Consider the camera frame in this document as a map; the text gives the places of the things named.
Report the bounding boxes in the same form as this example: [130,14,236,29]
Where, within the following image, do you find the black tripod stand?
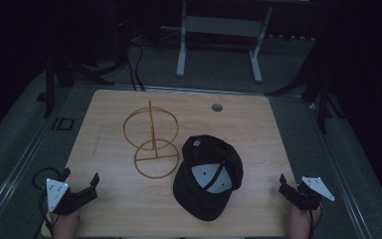
[36,49,127,120]
[265,46,346,135]

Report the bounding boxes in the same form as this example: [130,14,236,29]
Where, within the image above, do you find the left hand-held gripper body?
[45,178,97,215]

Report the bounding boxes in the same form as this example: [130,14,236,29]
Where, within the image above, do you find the white metal desk frame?
[175,0,275,84]

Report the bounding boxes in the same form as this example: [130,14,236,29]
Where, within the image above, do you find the black floor cables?
[112,0,147,92]

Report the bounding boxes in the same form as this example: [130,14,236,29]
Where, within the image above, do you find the person's left hand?
[49,209,82,239]

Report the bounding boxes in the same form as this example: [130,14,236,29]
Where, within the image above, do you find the black rectangular floor bracket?
[51,117,76,131]

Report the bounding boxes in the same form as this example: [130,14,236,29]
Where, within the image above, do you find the person's right hand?
[289,202,322,239]

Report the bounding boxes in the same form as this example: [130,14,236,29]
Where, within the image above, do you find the black cable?
[307,204,324,239]
[31,166,62,239]

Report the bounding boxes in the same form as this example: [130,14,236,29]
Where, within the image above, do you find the black baseball cap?
[172,133,245,222]

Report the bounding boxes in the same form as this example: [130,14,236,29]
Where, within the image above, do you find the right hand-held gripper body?
[287,175,335,211]

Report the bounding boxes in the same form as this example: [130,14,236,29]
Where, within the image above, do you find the gold wire hat stand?
[122,99,181,180]

